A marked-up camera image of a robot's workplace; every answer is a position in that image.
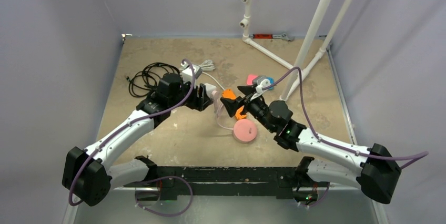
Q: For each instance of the black base beam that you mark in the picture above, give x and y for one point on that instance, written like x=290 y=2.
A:
x=278 y=182

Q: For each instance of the blue plug adapter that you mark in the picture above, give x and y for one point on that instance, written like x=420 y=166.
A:
x=271 y=83

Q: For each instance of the white cube socket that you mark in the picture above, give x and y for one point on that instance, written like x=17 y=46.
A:
x=210 y=89

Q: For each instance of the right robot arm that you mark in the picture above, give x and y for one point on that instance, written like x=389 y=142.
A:
x=373 y=170

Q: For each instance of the pink plug adapter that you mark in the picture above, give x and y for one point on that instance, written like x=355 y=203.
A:
x=250 y=79

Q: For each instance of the orange power strip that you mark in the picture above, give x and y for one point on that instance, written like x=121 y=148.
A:
x=228 y=93

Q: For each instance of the white pipe frame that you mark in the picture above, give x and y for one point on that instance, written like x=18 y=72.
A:
x=312 y=22

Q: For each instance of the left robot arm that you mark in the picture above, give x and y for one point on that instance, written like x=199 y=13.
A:
x=90 y=173

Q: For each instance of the pink round socket base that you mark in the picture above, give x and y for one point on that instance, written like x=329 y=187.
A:
x=244 y=131

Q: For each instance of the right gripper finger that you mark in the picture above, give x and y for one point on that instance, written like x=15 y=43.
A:
x=247 y=90
x=233 y=105

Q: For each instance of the red handled wrench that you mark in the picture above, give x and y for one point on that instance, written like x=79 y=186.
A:
x=282 y=36

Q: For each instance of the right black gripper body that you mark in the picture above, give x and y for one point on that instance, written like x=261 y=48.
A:
x=246 y=99

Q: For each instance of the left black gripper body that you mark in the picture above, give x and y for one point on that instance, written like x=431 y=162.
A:
x=193 y=101

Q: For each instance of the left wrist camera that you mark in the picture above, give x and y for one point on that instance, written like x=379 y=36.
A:
x=190 y=73

